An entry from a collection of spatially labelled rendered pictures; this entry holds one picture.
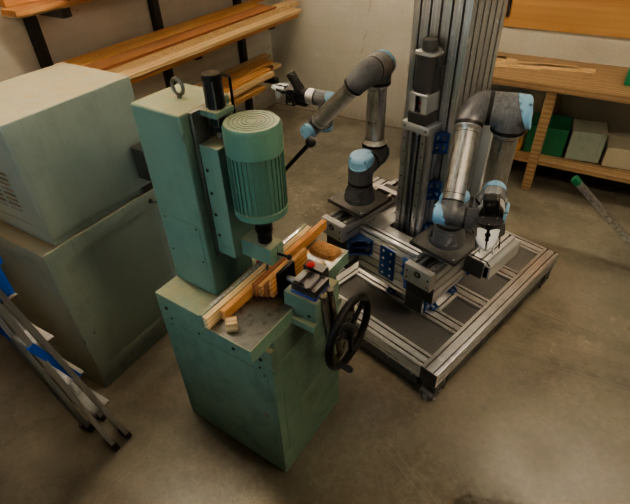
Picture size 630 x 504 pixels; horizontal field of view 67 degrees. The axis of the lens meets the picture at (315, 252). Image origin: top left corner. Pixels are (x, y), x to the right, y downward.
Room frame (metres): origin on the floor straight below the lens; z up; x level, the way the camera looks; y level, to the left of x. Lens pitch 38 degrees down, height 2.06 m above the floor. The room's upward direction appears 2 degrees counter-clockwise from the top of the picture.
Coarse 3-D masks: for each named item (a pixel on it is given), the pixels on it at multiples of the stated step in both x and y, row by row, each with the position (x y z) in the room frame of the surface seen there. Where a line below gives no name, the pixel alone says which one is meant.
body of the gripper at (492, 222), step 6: (480, 210) 1.23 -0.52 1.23; (480, 216) 1.18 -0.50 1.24; (486, 216) 1.17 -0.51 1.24; (492, 216) 1.17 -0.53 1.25; (480, 222) 1.15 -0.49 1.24; (486, 222) 1.14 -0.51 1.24; (492, 222) 1.14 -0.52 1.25; (498, 222) 1.14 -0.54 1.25; (486, 228) 1.13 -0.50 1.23; (492, 228) 1.12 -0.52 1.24; (486, 240) 1.13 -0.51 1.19
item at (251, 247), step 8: (248, 232) 1.38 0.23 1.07; (240, 240) 1.35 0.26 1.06; (248, 240) 1.33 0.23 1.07; (256, 240) 1.33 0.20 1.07; (272, 240) 1.33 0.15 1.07; (280, 240) 1.33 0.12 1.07; (248, 248) 1.33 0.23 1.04; (256, 248) 1.31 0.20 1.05; (264, 248) 1.29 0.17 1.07; (272, 248) 1.28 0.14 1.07; (280, 248) 1.31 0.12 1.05; (256, 256) 1.31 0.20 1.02; (264, 256) 1.29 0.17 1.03; (272, 256) 1.28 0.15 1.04; (280, 256) 1.31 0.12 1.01; (272, 264) 1.27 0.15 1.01
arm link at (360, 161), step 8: (352, 152) 2.01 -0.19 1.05; (360, 152) 2.01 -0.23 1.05; (368, 152) 2.00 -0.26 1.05; (352, 160) 1.96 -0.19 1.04; (360, 160) 1.94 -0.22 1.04; (368, 160) 1.94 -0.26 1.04; (376, 160) 2.01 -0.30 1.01; (352, 168) 1.95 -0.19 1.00; (360, 168) 1.93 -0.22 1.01; (368, 168) 1.93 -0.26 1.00; (376, 168) 2.00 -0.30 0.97; (352, 176) 1.94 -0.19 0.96; (360, 176) 1.93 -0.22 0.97; (368, 176) 1.94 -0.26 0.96; (352, 184) 1.94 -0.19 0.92; (360, 184) 1.93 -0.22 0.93; (368, 184) 1.94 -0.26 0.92
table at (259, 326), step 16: (320, 240) 1.54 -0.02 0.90; (336, 272) 1.40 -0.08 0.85; (256, 304) 1.19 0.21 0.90; (272, 304) 1.19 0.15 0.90; (336, 304) 1.21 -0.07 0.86; (224, 320) 1.12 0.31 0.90; (240, 320) 1.12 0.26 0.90; (256, 320) 1.11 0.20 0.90; (272, 320) 1.11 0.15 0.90; (288, 320) 1.14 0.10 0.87; (304, 320) 1.13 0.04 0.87; (320, 320) 1.13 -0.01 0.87; (208, 336) 1.09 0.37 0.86; (224, 336) 1.05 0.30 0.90; (240, 336) 1.05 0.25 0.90; (256, 336) 1.04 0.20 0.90; (272, 336) 1.07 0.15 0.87; (240, 352) 1.01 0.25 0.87; (256, 352) 1.00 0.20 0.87
